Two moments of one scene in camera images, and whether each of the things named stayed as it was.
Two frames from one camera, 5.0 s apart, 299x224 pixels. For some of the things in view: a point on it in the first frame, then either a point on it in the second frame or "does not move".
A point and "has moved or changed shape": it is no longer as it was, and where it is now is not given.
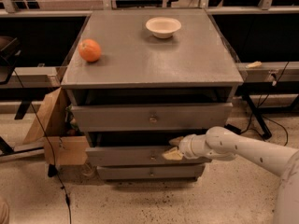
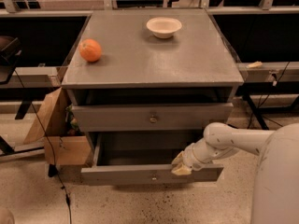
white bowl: [163, 27] does not move
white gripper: [186, 147] to [189, 159]
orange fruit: [90, 49] does not move
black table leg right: [263, 126] does not move
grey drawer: [135, 148] has moved or changed shape
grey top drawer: [150, 118] does not move
